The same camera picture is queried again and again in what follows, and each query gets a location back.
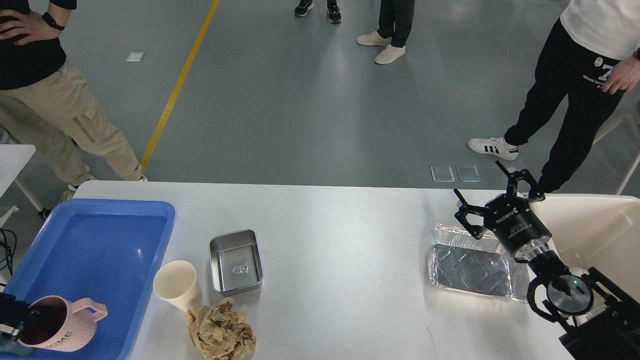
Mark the floor plate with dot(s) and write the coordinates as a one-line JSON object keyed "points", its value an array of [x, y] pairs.
{"points": [[468, 173], [442, 173]]}

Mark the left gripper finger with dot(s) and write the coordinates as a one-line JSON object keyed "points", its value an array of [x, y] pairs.
{"points": [[15, 316]]}

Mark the beige plastic bin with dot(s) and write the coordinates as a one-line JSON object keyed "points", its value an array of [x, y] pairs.
{"points": [[596, 230]]}

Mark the white side table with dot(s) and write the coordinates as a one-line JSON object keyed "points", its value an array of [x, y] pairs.
{"points": [[13, 159]]}

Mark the right floor plate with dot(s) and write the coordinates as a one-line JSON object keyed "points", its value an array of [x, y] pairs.
{"points": [[468, 173]]}

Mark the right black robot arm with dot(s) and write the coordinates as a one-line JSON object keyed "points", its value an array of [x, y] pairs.
{"points": [[601, 321]]}

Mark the cream paper cup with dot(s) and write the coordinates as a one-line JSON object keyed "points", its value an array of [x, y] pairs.
{"points": [[177, 283]]}

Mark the pink HOME mug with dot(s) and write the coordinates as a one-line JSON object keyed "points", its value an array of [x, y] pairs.
{"points": [[62, 325]]}

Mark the left floor plate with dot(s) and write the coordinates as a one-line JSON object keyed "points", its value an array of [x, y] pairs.
{"points": [[442, 173]]}

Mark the crumpled brown paper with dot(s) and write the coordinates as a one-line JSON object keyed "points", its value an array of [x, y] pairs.
{"points": [[219, 332]]}

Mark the person with white sneakers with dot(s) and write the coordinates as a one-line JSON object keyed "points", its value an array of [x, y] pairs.
{"points": [[394, 26]]}

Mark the chair base with castors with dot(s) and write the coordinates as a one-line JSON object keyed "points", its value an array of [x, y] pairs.
{"points": [[617, 155]]}

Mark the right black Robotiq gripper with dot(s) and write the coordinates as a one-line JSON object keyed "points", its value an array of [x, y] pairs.
{"points": [[517, 227]]}

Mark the aluminium foil tray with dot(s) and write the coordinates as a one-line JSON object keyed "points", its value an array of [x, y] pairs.
{"points": [[458, 261]]}

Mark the square metal tin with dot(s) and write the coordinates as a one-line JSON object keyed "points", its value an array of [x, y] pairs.
{"points": [[236, 264]]}

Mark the person in khaki trousers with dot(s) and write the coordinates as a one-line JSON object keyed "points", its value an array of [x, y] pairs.
{"points": [[45, 101]]}

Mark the blue plastic tray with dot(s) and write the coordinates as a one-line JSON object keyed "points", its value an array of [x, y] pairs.
{"points": [[107, 250]]}

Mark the person in black joggers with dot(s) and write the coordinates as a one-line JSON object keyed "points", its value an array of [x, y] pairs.
{"points": [[591, 59]]}

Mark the teal mug in tray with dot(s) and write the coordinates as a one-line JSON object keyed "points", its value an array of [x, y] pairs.
{"points": [[14, 348]]}

